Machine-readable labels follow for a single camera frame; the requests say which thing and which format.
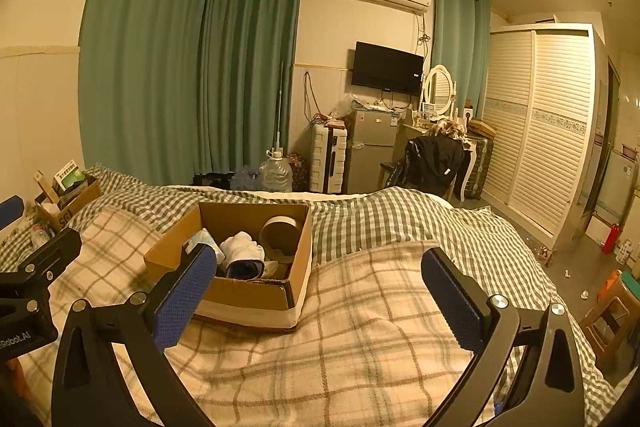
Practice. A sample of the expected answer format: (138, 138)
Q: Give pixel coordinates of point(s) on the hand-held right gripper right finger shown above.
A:
(452, 302)

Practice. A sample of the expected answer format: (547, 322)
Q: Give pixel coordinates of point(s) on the plastic bag on fridge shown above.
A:
(345, 107)

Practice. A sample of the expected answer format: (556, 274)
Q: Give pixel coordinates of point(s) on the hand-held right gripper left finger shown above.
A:
(185, 302)

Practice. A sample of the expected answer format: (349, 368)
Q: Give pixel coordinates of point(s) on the white sock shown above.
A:
(240, 247)

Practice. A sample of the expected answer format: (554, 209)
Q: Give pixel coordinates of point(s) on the clear plastic bag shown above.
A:
(41, 238)

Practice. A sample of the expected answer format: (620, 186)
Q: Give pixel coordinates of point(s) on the floral cloth bundle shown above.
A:
(449, 128)

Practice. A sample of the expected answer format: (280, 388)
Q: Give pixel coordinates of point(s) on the wide green curtain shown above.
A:
(140, 57)

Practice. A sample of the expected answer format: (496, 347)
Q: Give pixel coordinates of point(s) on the black wall television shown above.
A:
(387, 67)

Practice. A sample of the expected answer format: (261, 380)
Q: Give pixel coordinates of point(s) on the dark floral bag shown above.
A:
(298, 172)

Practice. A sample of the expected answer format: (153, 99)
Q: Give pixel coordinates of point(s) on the black jacket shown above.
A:
(430, 164)

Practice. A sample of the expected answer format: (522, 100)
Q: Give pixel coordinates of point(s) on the dark checkered suitcase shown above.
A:
(480, 167)

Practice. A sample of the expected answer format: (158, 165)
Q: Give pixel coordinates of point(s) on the red fire extinguisher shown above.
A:
(611, 239)

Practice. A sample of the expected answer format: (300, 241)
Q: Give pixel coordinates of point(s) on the white ribbed suitcase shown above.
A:
(327, 157)

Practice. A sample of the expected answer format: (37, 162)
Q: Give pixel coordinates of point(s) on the white pole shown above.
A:
(279, 107)

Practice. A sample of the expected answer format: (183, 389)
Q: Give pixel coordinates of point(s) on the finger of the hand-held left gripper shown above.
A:
(11, 213)
(50, 257)

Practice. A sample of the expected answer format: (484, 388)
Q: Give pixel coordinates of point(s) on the beige plaid blanket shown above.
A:
(350, 332)

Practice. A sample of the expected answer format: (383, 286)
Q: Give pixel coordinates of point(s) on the small grey fridge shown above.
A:
(370, 152)

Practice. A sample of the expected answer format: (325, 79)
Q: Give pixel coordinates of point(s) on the green printed carton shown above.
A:
(70, 177)

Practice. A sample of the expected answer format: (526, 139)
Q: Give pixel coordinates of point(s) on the slim tan carton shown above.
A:
(46, 189)

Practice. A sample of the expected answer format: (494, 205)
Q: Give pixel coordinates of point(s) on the white louvered wardrobe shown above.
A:
(535, 132)

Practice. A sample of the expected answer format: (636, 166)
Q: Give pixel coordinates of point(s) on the large clear water jug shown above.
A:
(276, 174)

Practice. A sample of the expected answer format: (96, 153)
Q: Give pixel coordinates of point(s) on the small cardboard box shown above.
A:
(75, 204)

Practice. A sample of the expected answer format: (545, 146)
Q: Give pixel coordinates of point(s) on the brown plastic stool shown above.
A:
(620, 302)

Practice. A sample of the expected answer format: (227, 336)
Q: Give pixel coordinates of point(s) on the narrow green curtain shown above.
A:
(460, 42)

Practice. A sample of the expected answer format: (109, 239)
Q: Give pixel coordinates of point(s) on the green checkered bedsheet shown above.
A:
(360, 217)

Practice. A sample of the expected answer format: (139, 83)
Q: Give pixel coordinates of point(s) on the pack of plastic bottles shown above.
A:
(246, 179)

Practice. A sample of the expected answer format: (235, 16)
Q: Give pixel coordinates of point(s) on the white dressing table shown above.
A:
(467, 172)

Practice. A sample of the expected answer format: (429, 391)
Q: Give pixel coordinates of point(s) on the white tape roll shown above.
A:
(270, 239)

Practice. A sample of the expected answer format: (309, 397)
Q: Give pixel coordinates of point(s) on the oval white vanity mirror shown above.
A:
(440, 87)

